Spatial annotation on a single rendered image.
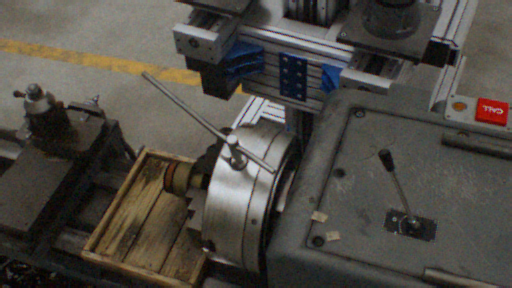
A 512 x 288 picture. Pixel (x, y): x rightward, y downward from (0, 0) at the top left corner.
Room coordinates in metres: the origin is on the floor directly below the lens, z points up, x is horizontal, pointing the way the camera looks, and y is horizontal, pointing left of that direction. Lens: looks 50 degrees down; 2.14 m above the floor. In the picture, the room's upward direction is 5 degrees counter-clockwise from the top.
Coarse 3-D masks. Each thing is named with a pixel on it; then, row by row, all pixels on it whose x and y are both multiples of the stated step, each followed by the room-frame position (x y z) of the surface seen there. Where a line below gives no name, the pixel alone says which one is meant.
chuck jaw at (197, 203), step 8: (192, 192) 0.75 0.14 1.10; (200, 192) 0.75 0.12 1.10; (192, 200) 0.73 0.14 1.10; (200, 200) 0.73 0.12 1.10; (192, 208) 0.71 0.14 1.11; (200, 208) 0.70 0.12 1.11; (192, 216) 0.70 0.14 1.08; (200, 216) 0.68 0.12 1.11; (192, 224) 0.66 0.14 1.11; (200, 224) 0.66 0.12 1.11; (192, 232) 0.65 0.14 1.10; (200, 232) 0.65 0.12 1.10; (200, 240) 0.64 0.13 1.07; (208, 240) 0.62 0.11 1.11; (208, 248) 0.62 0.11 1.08
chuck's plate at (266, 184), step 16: (272, 144) 0.76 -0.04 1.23; (288, 144) 0.76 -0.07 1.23; (272, 160) 0.71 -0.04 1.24; (288, 160) 0.76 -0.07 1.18; (272, 176) 0.68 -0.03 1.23; (256, 192) 0.65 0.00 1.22; (272, 192) 0.67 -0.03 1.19; (256, 208) 0.63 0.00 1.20; (256, 224) 0.61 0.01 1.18; (256, 240) 0.59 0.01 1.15; (256, 256) 0.58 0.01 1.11; (256, 272) 0.59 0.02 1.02
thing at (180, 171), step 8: (168, 168) 0.82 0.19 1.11; (176, 168) 0.81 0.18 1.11; (184, 168) 0.81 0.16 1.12; (192, 168) 0.81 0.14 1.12; (168, 176) 0.80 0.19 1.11; (176, 176) 0.79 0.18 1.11; (184, 176) 0.79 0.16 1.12; (192, 176) 0.79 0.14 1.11; (200, 176) 0.79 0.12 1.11; (208, 176) 0.81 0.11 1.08; (168, 184) 0.79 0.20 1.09; (176, 184) 0.78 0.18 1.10; (184, 184) 0.77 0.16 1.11; (192, 184) 0.77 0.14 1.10; (200, 184) 0.77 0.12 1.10; (208, 184) 0.80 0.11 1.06; (168, 192) 0.78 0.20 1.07; (176, 192) 0.77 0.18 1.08; (184, 192) 0.76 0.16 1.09
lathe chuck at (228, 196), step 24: (240, 144) 0.76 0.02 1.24; (264, 144) 0.76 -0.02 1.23; (216, 168) 0.71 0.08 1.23; (216, 192) 0.67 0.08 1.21; (240, 192) 0.66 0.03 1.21; (216, 216) 0.64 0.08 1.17; (240, 216) 0.62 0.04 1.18; (216, 240) 0.61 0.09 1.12; (240, 240) 0.60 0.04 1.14; (240, 264) 0.59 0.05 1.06
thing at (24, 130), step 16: (112, 128) 1.13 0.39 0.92; (112, 144) 1.10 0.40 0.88; (96, 160) 1.03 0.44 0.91; (80, 176) 0.96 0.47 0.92; (64, 192) 0.92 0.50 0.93; (80, 192) 0.94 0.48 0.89; (64, 208) 0.88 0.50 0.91; (48, 224) 0.82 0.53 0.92; (64, 224) 0.85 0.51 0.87; (0, 240) 0.78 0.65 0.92; (16, 240) 0.78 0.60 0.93; (32, 240) 0.78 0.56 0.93; (48, 240) 0.79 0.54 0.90; (16, 256) 0.76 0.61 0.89; (32, 256) 0.74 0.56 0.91
